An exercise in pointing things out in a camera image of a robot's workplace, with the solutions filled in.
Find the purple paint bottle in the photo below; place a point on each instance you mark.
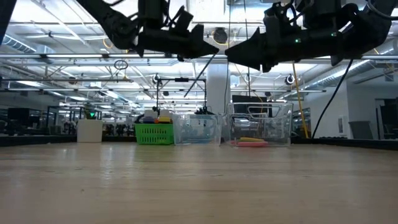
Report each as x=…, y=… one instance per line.
x=149, y=119

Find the black aluminium table frame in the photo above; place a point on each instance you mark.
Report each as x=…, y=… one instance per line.
x=31, y=140

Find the white cylindrical cup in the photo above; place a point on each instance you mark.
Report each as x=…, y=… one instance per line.
x=89, y=131

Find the grey chair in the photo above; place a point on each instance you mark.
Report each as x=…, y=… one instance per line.
x=360, y=130

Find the green lit sign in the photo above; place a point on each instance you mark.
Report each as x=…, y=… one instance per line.
x=91, y=114

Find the yellow paint bottle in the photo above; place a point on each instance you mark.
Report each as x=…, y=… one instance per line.
x=164, y=119

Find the large clear plastic bin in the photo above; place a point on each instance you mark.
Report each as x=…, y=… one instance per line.
x=258, y=124

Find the black monitor screen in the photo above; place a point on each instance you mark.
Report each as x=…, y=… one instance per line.
x=18, y=115
x=239, y=105

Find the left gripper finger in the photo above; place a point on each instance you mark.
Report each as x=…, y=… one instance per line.
x=199, y=46

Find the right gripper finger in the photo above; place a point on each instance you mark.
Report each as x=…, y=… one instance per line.
x=269, y=67
x=252, y=49

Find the background black robot station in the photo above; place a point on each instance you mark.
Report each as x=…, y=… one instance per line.
x=182, y=80

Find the orange scissors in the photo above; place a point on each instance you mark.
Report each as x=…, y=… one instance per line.
x=252, y=139

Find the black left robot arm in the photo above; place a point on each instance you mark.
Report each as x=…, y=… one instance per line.
x=115, y=21

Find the white building column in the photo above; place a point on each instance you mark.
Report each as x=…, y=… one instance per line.
x=217, y=90

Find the pink scissors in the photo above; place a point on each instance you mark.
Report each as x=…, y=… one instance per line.
x=237, y=144
x=259, y=144

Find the small clear plastic bin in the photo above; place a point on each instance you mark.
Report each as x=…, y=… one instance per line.
x=197, y=127

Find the green plastic basket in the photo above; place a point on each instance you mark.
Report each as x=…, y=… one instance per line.
x=154, y=134

